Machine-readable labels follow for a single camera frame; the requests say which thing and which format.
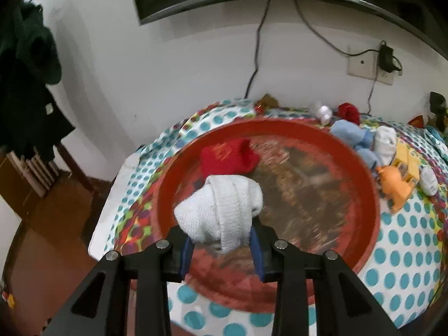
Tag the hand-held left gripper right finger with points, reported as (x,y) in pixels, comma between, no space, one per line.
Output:
(257,256)

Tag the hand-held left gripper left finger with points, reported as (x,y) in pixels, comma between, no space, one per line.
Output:
(185,256)

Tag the round red tray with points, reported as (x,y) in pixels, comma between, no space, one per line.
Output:
(315,217)

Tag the light blue sock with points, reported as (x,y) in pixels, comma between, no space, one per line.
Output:
(350,133)

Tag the large white sock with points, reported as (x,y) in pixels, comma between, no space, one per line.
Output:
(385,143)

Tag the yellow box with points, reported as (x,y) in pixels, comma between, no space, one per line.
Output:
(406,161)

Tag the grey-white sock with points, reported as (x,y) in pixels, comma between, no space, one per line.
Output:
(428,180)

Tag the flat red sock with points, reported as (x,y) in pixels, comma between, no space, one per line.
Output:
(227,155)

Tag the polka dot tablecloth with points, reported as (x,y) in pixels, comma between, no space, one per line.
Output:
(402,252)

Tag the brown snack wrapper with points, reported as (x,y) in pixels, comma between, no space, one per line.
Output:
(267,103)

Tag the small white sock ball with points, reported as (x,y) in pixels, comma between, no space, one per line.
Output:
(323,112)

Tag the white radiator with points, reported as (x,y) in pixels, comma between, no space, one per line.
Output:
(35,175)

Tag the rolled red sock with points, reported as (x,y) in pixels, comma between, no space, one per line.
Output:
(350,112)

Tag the red orange packet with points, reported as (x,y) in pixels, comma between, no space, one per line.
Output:
(417,121)

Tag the blue cloth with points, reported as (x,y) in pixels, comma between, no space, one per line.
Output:
(439,140)

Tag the black object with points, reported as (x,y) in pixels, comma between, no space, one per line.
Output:
(437,106)

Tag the black power adapter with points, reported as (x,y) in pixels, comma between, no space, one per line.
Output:
(386,57)

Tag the dark green hanging clothing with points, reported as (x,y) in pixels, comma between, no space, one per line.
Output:
(28,77)

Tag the white wall socket plate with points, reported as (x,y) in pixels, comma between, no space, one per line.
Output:
(360,64)

